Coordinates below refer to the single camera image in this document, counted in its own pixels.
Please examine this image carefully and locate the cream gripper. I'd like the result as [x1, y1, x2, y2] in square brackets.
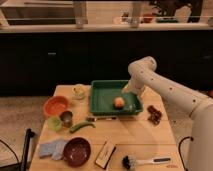
[122, 84, 144, 97]

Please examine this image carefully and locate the orange apple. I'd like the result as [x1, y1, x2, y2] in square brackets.
[113, 97, 125, 109]

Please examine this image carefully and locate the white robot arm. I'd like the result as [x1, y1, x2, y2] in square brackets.
[124, 56, 213, 171]

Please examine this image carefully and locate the green plastic tray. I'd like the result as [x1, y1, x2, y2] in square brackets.
[89, 80, 143, 116]

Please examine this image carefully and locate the brown dried fruit cluster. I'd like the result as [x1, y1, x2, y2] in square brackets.
[147, 105, 162, 125]

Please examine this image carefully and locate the cream yellow mug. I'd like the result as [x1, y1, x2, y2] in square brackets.
[73, 84, 85, 100]

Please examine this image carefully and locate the green pepper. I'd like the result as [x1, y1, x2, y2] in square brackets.
[69, 121, 95, 133]

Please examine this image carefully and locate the black white box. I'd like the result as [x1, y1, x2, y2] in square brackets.
[95, 141, 116, 169]

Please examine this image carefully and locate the small metal cup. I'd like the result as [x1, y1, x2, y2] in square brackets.
[60, 111, 73, 127]

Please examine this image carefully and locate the white dish brush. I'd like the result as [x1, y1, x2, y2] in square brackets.
[122, 155, 171, 170]

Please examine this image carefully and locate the orange bowl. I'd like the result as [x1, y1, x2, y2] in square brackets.
[43, 96, 69, 117]

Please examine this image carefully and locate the maroon bowl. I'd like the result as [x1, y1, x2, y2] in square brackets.
[63, 137, 91, 168]

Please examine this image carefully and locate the light green cup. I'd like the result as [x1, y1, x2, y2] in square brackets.
[47, 116, 62, 131]

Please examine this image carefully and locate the blue sponge cloth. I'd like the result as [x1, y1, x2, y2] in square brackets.
[38, 139, 67, 160]

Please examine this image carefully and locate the black cabinet counter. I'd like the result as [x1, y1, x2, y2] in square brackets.
[0, 31, 213, 96]

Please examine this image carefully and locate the black stand left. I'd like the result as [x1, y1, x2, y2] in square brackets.
[0, 129, 35, 171]

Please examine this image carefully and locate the dark handled knife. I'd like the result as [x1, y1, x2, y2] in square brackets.
[86, 116, 117, 122]

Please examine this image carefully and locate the black cable right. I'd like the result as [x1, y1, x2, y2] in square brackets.
[178, 136, 194, 171]

